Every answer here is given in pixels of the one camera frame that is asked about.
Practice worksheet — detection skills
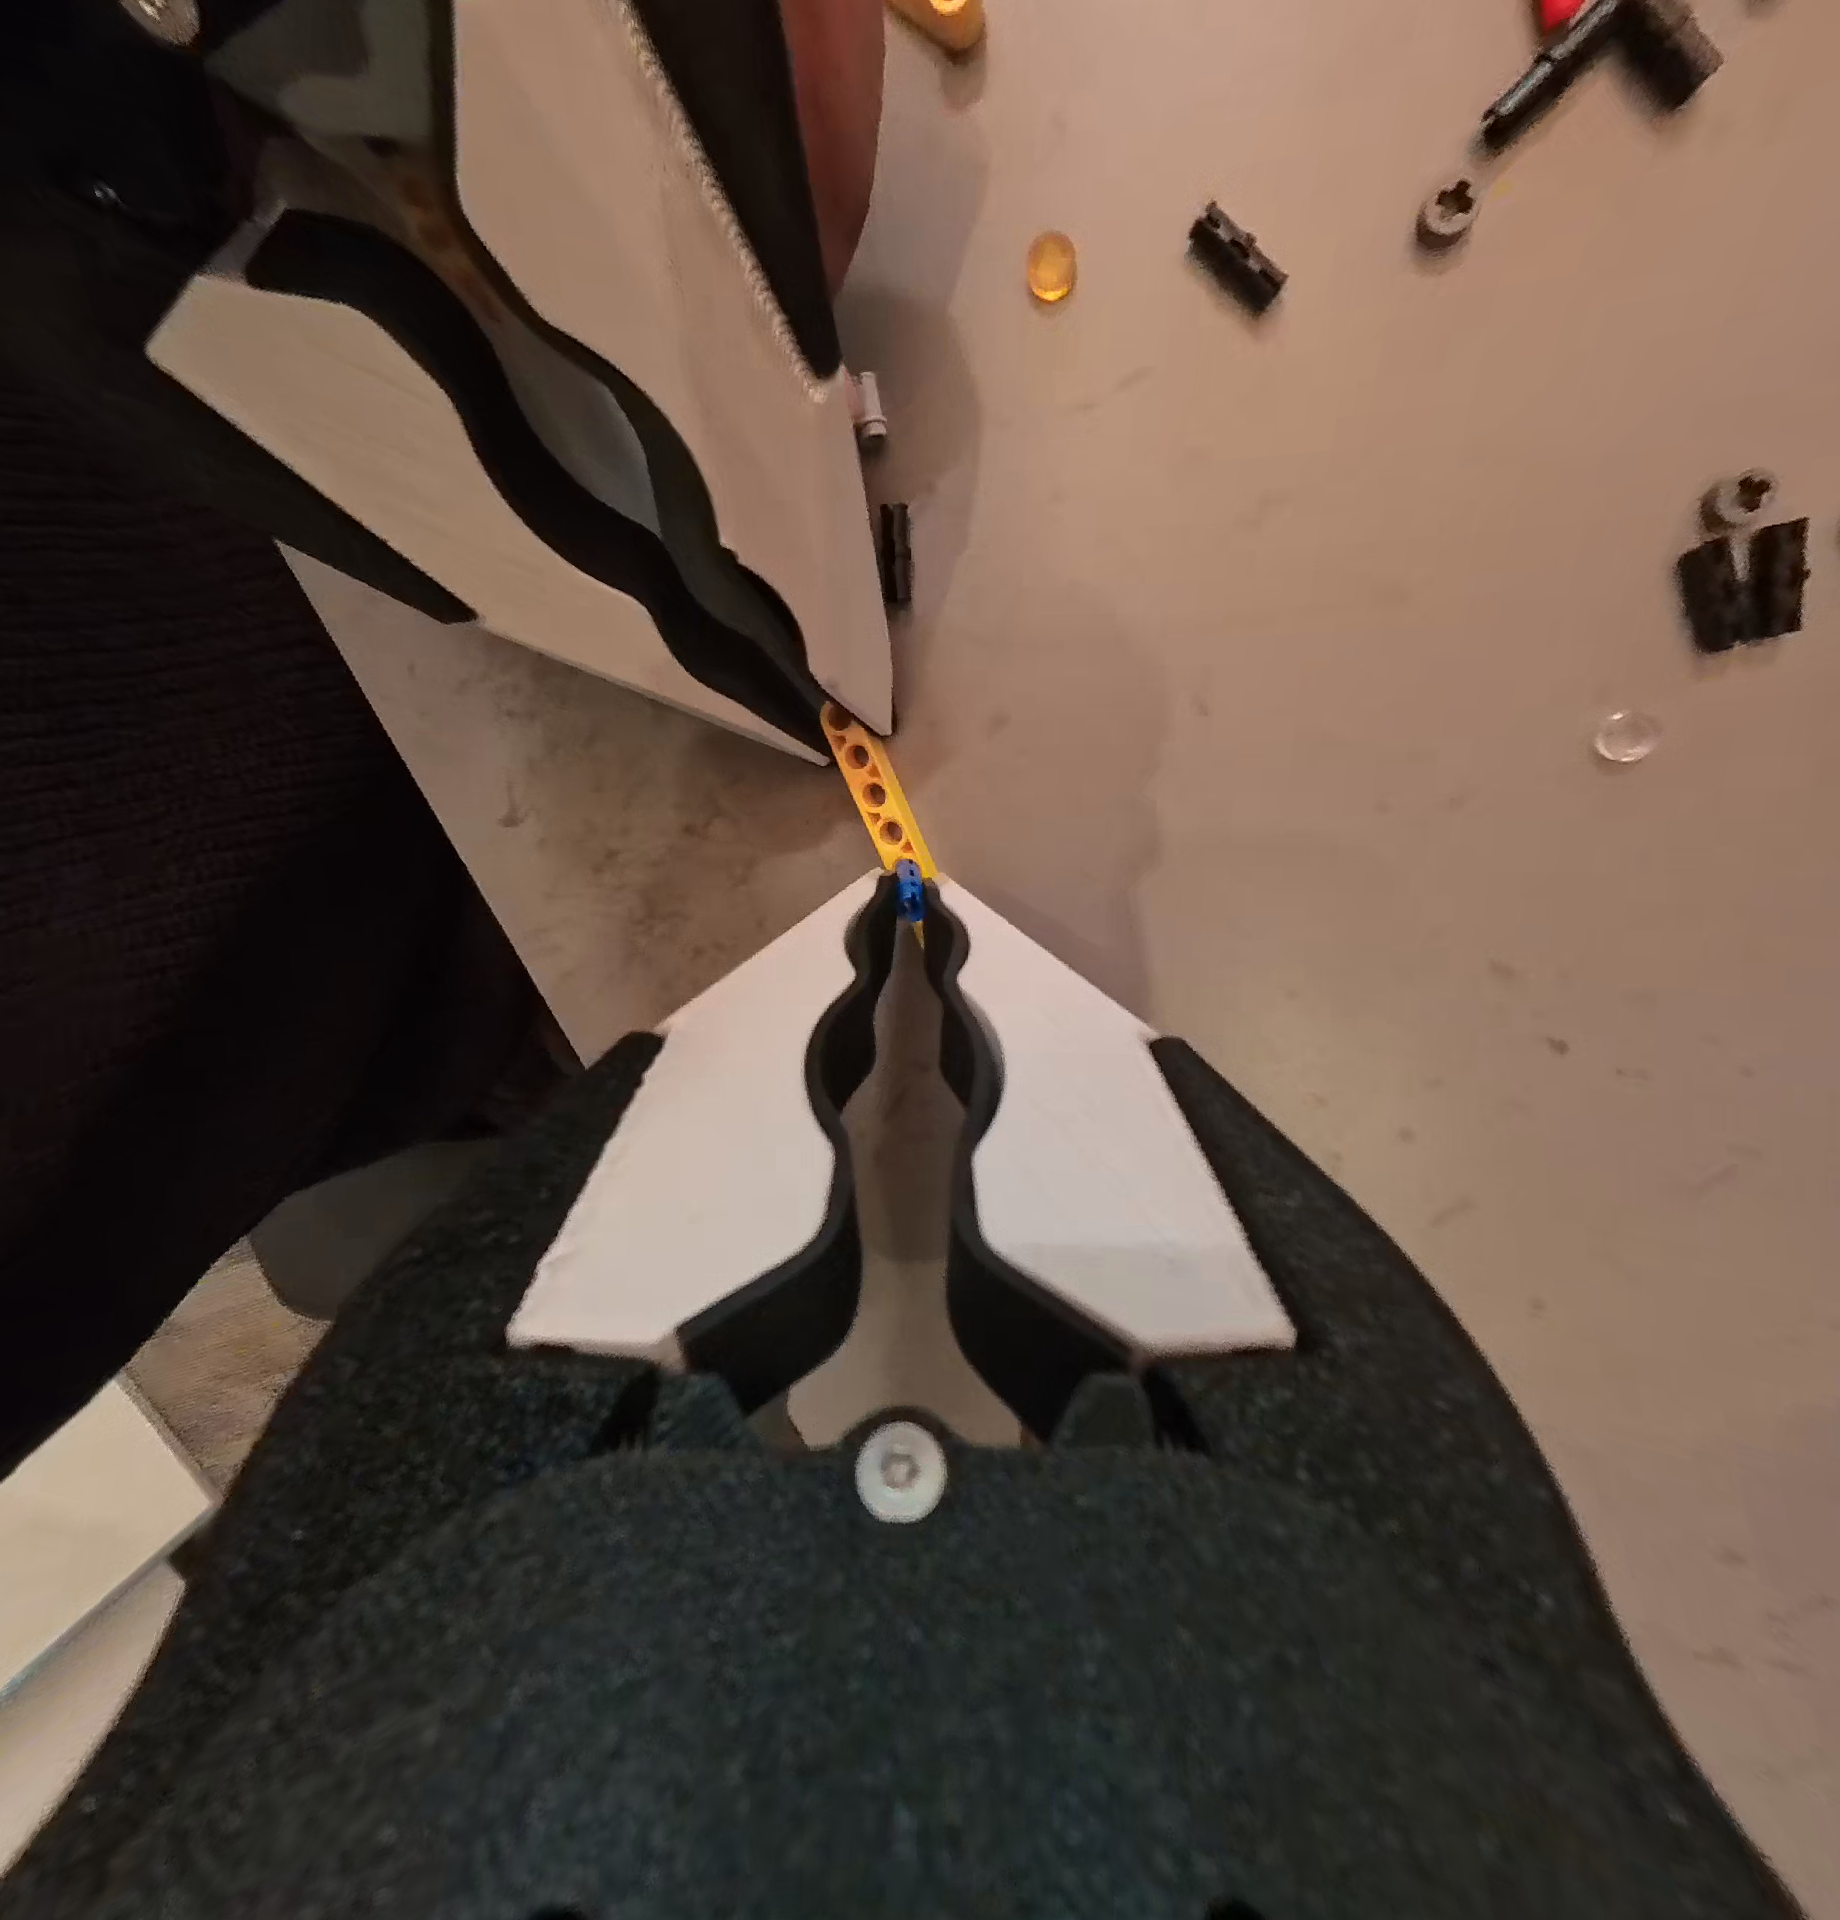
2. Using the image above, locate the person's left hand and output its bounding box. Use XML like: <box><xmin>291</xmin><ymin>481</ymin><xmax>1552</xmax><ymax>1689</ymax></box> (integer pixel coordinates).
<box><xmin>782</xmin><ymin>0</ymin><xmax>888</xmax><ymax>323</ymax></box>

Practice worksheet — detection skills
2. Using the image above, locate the yellow holed beam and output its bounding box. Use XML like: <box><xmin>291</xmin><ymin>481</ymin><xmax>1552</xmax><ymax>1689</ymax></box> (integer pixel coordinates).
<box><xmin>819</xmin><ymin>704</ymin><xmax>947</xmax><ymax>950</ymax></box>

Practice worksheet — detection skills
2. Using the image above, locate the black toothed block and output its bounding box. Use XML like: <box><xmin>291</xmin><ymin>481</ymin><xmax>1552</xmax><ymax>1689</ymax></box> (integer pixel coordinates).
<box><xmin>1676</xmin><ymin>517</ymin><xmax>1811</xmax><ymax>654</ymax></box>

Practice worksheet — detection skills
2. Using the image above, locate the white flat board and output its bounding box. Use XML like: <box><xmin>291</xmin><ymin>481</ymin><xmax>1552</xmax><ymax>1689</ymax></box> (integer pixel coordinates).
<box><xmin>0</xmin><ymin>1378</ymin><xmax>228</xmax><ymax>1742</ymax></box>

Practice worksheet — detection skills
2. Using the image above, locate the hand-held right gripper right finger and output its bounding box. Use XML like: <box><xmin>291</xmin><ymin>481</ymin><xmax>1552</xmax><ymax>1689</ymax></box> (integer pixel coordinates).
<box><xmin>914</xmin><ymin>875</ymin><xmax>1298</xmax><ymax>1434</ymax></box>

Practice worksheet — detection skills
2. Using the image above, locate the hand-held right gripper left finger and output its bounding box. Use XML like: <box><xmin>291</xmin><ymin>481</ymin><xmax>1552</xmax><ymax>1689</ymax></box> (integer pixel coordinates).
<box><xmin>507</xmin><ymin>869</ymin><xmax>890</xmax><ymax>1412</ymax></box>

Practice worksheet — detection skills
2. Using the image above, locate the person's left forearm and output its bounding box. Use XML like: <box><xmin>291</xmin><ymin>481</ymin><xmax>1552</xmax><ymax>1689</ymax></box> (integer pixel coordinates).
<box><xmin>0</xmin><ymin>196</ymin><xmax>592</xmax><ymax>1518</ymax></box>

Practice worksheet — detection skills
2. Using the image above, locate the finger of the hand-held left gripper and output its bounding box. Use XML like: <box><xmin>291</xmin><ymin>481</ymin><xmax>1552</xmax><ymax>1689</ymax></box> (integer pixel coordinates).
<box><xmin>429</xmin><ymin>0</ymin><xmax>897</xmax><ymax>739</ymax></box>
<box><xmin>148</xmin><ymin>211</ymin><xmax>839</xmax><ymax>767</ymax></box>

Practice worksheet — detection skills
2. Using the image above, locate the black axle connector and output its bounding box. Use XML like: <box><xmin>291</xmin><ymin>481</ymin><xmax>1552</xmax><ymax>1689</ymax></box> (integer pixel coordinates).
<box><xmin>1479</xmin><ymin>0</ymin><xmax>1726</xmax><ymax>152</ymax></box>

